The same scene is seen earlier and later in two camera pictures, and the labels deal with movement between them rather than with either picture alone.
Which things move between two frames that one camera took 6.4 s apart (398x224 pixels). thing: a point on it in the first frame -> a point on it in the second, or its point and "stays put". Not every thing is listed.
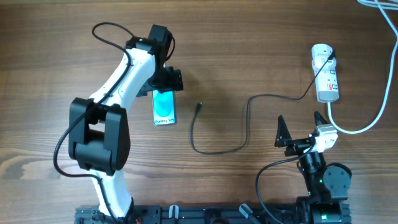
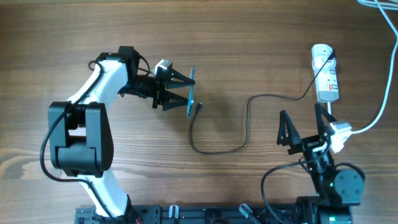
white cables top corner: x=382 y=4 stays put
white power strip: x=326 y=81 stays put
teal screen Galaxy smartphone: x=163 y=107 -> x=191 y=94
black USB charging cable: x=247 y=111 stays put
